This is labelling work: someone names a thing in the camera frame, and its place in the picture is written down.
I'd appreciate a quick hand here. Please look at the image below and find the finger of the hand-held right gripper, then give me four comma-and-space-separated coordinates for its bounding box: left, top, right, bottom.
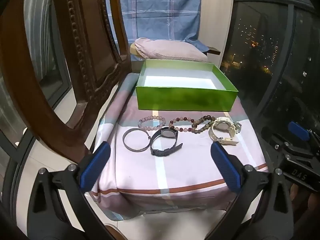
271, 132, 316, 161
287, 121, 320, 153

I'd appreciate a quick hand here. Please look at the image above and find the blue plaid sheet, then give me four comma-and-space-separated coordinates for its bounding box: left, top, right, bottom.
106, 0, 208, 53

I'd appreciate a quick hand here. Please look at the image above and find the green cardboard box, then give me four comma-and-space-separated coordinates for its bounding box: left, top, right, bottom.
136, 59, 238, 112

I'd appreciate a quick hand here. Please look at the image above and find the pink pillow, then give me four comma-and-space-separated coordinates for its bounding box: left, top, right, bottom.
134, 37, 209, 63

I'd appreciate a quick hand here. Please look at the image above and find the large glass window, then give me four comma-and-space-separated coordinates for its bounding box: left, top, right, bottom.
220, 0, 320, 140

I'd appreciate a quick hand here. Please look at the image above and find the carved wooden chair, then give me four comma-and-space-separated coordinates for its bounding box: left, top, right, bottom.
0, 0, 133, 155

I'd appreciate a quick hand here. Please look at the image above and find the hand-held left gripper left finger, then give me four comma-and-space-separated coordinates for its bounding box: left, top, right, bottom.
27, 141, 118, 240

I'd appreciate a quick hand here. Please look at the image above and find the white wristwatch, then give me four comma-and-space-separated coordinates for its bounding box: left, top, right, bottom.
209, 116, 240, 146

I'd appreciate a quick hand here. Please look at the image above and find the pale pink bead bracelet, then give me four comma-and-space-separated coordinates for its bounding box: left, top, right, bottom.
138, 115, 167, 131

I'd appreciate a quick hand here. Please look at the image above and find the person's right hand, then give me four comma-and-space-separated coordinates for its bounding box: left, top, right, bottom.
289, 184, 320, 221

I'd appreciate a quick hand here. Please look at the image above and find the red and pink bead bracelet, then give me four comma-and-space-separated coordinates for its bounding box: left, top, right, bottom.
169, 116, 198, 133

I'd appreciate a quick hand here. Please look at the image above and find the black wristwatch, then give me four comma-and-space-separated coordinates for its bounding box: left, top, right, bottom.
149, 127, 183, 156

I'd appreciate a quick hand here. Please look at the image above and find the brown bead bracelet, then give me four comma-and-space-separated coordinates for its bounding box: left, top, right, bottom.
191, 115, 217, 134

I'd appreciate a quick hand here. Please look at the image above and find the silver bangle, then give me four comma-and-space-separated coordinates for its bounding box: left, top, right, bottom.
122, 128, 150, 152

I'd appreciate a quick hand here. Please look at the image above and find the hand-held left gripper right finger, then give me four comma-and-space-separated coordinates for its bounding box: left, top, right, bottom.
205, 142, 294, 240

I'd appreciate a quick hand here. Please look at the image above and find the pink plaid bedsheet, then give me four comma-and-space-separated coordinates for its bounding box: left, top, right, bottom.
91, 74, 269, 220

